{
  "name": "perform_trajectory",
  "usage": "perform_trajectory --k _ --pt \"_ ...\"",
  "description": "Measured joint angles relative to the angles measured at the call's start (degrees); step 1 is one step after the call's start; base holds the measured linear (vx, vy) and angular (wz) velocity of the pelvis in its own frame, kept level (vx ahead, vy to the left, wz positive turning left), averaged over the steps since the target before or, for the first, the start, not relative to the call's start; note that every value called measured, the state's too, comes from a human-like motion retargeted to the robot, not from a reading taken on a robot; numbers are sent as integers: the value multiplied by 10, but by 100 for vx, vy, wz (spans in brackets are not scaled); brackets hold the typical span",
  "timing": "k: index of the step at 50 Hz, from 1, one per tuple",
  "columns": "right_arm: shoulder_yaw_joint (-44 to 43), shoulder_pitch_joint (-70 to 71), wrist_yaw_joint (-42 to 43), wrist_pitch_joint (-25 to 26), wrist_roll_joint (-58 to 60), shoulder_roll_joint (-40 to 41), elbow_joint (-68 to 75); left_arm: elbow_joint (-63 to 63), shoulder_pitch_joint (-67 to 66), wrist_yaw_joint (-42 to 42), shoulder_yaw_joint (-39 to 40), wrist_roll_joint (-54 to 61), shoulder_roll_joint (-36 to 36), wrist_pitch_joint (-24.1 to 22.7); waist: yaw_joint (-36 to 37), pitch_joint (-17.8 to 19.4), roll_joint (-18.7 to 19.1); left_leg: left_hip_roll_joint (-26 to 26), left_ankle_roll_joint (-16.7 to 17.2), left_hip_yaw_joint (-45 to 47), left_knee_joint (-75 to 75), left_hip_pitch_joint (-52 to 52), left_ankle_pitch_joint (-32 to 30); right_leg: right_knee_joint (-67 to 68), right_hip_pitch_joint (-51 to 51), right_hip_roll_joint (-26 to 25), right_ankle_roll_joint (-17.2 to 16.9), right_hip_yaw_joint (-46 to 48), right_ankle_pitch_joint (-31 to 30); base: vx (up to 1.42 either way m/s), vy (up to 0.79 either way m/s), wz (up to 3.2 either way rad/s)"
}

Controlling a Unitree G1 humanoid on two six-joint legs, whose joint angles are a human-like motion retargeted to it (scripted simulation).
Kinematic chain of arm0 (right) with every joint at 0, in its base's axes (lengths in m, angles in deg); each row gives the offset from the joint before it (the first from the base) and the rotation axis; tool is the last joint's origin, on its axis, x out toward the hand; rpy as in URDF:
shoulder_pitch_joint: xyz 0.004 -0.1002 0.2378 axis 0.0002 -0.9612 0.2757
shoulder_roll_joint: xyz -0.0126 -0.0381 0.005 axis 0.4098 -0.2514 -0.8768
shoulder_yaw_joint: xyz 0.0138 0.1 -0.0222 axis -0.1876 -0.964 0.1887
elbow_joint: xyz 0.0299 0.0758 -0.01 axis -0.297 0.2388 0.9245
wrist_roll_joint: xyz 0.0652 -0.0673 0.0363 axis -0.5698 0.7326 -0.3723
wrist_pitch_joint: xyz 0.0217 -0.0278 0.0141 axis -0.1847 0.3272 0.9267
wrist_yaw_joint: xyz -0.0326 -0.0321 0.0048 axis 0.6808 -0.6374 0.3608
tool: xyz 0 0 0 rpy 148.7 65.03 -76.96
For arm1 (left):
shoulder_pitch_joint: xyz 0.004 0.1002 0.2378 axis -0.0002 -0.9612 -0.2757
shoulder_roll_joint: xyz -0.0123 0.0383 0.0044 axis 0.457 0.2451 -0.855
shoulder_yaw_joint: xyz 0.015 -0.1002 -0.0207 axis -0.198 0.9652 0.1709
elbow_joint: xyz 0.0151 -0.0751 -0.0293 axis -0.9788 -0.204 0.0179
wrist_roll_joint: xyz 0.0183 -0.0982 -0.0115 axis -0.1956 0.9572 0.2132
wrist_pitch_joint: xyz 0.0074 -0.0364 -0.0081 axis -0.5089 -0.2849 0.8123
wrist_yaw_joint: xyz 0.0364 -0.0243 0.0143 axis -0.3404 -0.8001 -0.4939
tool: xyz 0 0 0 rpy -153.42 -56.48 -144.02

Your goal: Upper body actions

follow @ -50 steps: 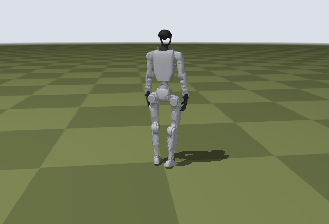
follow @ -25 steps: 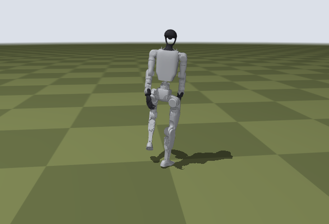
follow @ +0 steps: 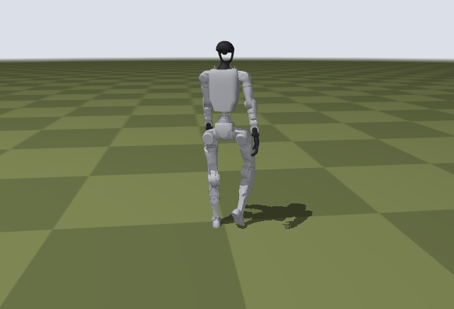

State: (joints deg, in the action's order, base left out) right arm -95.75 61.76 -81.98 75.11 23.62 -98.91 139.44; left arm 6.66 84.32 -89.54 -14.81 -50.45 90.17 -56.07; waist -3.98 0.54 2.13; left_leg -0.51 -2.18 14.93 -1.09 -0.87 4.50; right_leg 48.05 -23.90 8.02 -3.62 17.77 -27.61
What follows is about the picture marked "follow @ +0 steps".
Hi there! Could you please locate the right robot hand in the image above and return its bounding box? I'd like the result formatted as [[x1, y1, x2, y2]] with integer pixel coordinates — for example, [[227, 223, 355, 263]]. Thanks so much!
[[251, 128, 260, 156]]

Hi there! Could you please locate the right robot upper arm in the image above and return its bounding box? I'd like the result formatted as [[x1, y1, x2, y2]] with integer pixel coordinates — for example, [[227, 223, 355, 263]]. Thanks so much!
[[237, 71, 253, 109]]

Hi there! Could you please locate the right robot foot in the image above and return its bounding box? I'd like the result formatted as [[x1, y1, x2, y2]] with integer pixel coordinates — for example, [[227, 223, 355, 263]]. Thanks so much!
[[231, 209, 245, 226]]

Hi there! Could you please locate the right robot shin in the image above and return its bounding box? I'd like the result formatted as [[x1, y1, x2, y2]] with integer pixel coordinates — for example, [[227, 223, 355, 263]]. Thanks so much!
[[238, 167, 255, 215]]

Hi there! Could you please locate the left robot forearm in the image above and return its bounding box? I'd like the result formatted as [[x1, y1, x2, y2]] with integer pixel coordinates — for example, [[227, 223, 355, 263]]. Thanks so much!
[[202, 97, 213, 127]]

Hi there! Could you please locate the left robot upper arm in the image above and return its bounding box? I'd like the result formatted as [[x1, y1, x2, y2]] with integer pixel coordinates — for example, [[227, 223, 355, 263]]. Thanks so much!
[[199, 70, 211, 105]]

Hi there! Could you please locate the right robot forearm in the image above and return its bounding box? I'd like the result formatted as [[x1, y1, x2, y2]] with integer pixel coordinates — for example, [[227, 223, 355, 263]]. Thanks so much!
[[247, 99, 259, 134]]

